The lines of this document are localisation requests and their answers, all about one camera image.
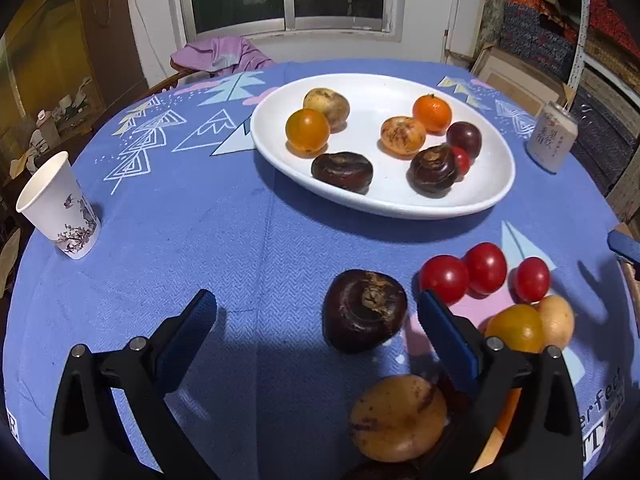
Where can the purple-streaked tan fruit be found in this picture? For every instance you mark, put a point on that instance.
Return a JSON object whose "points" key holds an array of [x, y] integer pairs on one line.
{"points": [[397, 417]]}

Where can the wooden chair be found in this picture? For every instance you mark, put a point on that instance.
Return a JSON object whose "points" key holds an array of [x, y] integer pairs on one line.
{"points": [[170, 80]]}

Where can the red tomato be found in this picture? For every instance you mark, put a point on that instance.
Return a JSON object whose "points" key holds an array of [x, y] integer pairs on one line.
{"points": [[486, 267], [532, 280], [442, 280], [462, 161]]}

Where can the red-streaked tan fruit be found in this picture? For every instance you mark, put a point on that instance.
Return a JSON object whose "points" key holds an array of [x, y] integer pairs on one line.
{"points": [[402, 135]]}

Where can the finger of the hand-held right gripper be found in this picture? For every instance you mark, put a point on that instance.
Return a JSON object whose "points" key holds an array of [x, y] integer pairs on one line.
{"points": [[625, 247]]}

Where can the blue printed tablecloth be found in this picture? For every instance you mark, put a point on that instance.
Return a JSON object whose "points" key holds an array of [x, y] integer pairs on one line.
{"points": [[225, 240]]}

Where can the large orange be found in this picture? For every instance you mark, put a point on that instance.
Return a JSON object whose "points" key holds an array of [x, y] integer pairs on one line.
{"points": [[506, 410]]}

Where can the dark brown water chestnut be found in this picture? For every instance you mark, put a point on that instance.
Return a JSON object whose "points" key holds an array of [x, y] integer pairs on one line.
{"points": [[342, 172], [433, 171], [360, 320]]}

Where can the white beverage can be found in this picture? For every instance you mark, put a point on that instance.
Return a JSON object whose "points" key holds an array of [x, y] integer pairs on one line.
{"points": [[550, 140]]}

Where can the mottled green panel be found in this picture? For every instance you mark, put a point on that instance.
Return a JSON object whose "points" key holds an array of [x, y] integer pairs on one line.
{"points": [[496, 5]]}

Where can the purple garment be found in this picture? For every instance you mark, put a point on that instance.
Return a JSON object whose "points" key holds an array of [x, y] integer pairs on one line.
{"points": [[220, 52]]}

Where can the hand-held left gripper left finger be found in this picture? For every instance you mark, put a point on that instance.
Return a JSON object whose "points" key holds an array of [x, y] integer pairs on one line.
{"points": [[187, 340]]}

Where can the white metal shelf rack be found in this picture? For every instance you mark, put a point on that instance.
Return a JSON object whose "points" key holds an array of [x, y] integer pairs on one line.
{"points": [[582, 35]]}

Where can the yellow-orange tomato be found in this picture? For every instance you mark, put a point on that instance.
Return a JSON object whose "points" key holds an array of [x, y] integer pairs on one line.
{"points": [[515, 327]]}

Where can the small mandarin with green stem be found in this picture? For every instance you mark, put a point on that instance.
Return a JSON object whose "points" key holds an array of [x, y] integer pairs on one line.
{"points": [[431, 112]]}

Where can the wooden picture frame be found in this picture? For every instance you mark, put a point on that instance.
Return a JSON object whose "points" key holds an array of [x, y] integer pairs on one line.
{"points": [[520, 80]]}

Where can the orange tomato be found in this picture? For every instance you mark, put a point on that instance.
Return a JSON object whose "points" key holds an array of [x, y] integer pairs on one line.
{"points": [[307, 131]]}

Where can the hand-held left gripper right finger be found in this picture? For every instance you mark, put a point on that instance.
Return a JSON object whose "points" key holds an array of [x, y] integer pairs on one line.
{"points": [[447, 340]]}

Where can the tan round fruit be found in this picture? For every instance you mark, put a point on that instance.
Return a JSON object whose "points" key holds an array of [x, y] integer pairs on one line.
{"points": [[557, 320], [327, 102]]}

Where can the stack of patterned boxes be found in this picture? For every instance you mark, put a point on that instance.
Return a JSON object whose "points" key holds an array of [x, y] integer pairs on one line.
{"points": [[535, 35]]}

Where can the floral paper cup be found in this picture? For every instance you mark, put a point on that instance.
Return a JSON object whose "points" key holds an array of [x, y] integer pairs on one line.
{"points": [[55, 210]]}

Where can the white oval plate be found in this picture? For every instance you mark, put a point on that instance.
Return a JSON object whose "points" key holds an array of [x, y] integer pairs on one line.
{"points": [[380, 100]]}

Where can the wooden glass cabinet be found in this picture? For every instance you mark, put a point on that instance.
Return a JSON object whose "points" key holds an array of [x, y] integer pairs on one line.
{"points": [[50, 35]]}

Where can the white leaning board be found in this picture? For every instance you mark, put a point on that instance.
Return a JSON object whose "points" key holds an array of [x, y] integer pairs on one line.
{"points": [[467, 10]]}

